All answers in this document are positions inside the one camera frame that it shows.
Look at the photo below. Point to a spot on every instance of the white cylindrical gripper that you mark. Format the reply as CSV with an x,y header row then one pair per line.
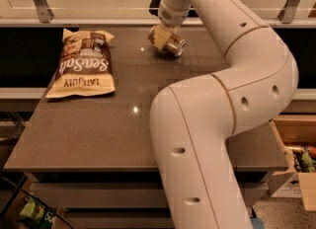
x,y
171,18

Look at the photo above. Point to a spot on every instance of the gold brown soda can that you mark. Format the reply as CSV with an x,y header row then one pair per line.
x,y
174,45

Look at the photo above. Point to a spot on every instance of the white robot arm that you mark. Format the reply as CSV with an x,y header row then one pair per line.
x,y
190,120

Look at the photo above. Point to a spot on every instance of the black office chair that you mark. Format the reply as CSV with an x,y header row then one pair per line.
x,y
154,7

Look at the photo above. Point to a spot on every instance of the sea salt chips bag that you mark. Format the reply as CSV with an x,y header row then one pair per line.
x,y
85,65

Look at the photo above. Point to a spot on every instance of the cardboard box with items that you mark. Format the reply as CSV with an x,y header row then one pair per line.
x,y
296,136

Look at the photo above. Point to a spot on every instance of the grey table drawer unit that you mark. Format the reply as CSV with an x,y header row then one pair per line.
x,y
113,198

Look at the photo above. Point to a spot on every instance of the blue perforated basket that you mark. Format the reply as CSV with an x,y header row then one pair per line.
x,y
257,223

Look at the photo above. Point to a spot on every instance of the green snack bag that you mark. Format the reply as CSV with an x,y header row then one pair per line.
x,y
35,215

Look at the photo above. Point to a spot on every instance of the right metal railing bracket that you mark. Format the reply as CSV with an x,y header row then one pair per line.
x,y
287,14

